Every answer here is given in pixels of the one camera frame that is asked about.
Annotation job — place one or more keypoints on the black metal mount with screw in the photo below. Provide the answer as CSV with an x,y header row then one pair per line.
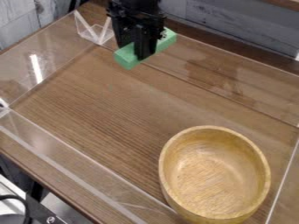
x,y
39,213

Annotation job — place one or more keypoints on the clear acrylic corner bracket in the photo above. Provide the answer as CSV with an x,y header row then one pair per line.
x,y
99,34

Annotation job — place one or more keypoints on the clear acrylic tray enclosure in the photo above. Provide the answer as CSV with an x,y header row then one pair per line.
x,y
84,123

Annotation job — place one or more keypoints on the green rectangular block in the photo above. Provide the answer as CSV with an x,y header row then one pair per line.
x,y
124,55

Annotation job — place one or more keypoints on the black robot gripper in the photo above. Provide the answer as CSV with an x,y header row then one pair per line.
x,y
138,21

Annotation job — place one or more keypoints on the brown wooden bowl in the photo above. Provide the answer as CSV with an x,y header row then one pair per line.
x,y
215,176

